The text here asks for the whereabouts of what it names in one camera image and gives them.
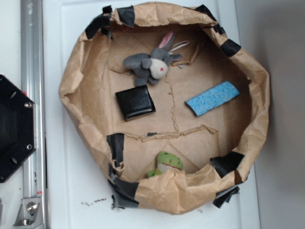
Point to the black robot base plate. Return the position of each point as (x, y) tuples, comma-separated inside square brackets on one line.
[(16, 128)]

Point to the green plush frog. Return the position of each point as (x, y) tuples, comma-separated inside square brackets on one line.
[(166, 161)]

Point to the metal corner bracket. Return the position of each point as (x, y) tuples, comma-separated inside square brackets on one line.
[(30, 215)]

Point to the blue sponge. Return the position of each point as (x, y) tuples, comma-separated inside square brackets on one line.
[(212, 98)]

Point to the grey plush bunny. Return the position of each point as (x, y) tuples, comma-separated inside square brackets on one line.
[(151, 68)]

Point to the brown paper bag bin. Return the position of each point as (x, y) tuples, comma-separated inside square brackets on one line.
[(217, 149)]

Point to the black box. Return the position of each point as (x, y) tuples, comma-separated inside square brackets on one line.
[(135, 102)]

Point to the aluminium rail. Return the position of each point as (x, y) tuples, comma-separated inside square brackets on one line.
[(32, 82)]

